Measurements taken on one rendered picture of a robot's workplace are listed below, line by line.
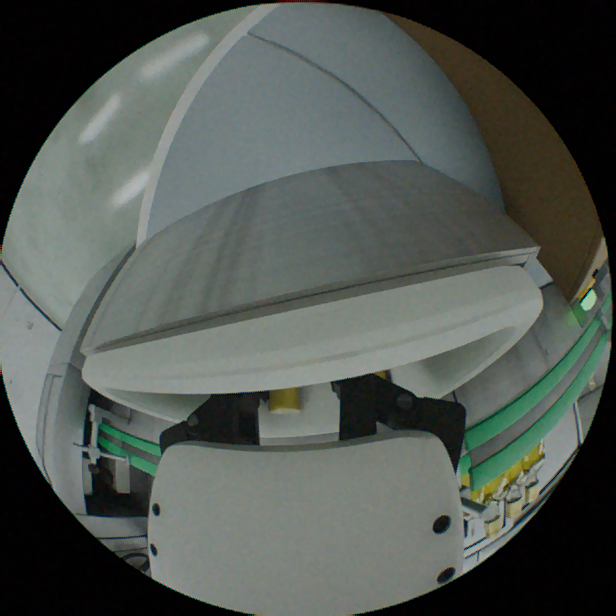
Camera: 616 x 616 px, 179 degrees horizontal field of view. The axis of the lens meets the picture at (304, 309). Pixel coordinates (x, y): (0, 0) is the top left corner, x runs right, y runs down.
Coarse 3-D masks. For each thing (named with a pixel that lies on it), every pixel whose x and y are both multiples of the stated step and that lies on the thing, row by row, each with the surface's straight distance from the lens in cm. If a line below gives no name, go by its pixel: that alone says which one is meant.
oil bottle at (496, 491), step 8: (504, 472) 45; (496, 480) 44; (504, 480) 46; (488, 488) 44; (496, 488) 45; (504, 488) 46; (488, 496) 45; (496, 496) 46; (504, 496) 47; (488, 504) 46; (496, 504) 47
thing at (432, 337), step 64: (256, 320) 3; (320, 320) 3; (384, 320) 3; (448, 320) 3; (512, 320) 4; (128, 384) 5; (192, 384) 4; (256, 384) 3; (320, 384) 24; (448, 384) 11
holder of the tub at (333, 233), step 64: (256, 192) 9; (320, 192) 7; (384, 192) 6; (448, 192) 7; (192, 256) 6; (256, 256) 4; (320, 256) 4; (384, 256) 4; (448, 256) 4; (512, 256) 6; (128, 320) 7; (192, 320) 4
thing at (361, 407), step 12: (348, 384) 7; (360, 384) 7; (372, 384) 7; (348, 396) 7; (360, 396) 7; (372, 396) 7; (348, 408) 7; (360, 408) 7; (372, 408) 7; (348, 420) 7; (360, 420) 7; (372, 420) 7; (348, 432) 7; (360, 432) 7; (372, 432) 7
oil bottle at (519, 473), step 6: (528, 456) 50; (522, 462) 48; (528, 462) 50; (510, 468) 47; (516, 468) 47; (522, 468) 49; (528, 468) 50; (510, 474) 47; (516, 474) 48; (522, 474) 49; (528, 474) 51; (510, 480) 48; (516, 480) 48; (522, 480) 50; (510, 486) 48; (516, 486) 49; (510, 492) 50
